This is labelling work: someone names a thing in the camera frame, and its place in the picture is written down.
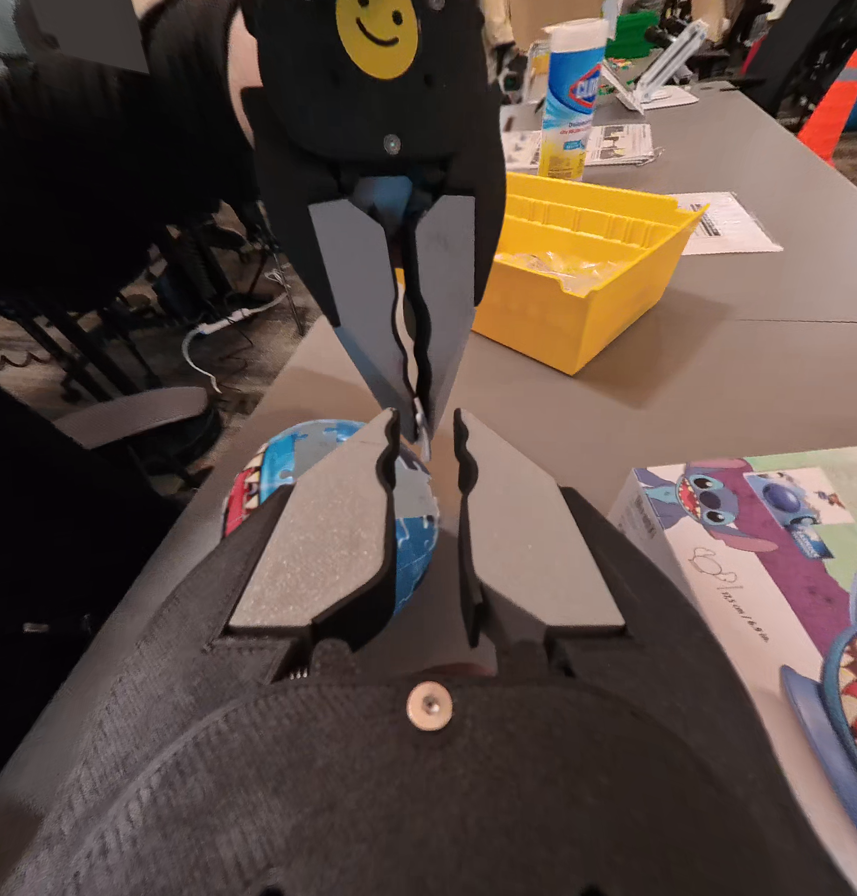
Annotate person's left hand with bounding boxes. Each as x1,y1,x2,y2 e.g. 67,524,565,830
227,31,263,151

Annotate printed cardboard puzzle box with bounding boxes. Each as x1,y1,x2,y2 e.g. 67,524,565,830
607,444,857,876

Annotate clear plastic bag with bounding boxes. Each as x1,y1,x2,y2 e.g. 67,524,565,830
495,245,629,295

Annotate green plastic object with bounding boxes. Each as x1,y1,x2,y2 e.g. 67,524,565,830
604,10,671,60

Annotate cleaning wipes canister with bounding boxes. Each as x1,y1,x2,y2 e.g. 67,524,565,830
537,20,610,182

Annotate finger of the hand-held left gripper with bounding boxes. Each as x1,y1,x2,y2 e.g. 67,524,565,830
308,199,422,443
400,195,477,438

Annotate orange reflective cone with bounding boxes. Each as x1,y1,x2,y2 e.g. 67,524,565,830
796,45,857,165

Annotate paper sheet in plastic sleeve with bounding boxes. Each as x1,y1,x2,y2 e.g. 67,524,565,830
670,192,784,256

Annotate white folding stand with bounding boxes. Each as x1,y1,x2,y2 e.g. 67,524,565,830
600,20,709,113

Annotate yellow plastic bin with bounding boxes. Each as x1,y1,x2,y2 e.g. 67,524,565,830
471,170,711,377

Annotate person's black clothed torso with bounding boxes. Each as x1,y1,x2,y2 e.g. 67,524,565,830
0,378,184,799

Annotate person's left forearm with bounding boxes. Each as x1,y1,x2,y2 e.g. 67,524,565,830
0,0,261,309

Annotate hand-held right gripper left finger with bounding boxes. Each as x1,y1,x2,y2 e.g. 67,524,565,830
227,408,401,634

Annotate white floor cable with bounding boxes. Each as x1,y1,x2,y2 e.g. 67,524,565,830
182,294,289,393

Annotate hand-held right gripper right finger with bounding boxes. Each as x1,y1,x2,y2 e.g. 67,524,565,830
453,408,625,648

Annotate blue cartoon puzzle ball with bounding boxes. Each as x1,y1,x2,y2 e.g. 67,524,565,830
222,419,440,617

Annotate printed instruction leaflets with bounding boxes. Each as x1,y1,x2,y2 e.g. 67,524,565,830
500,125,655,169

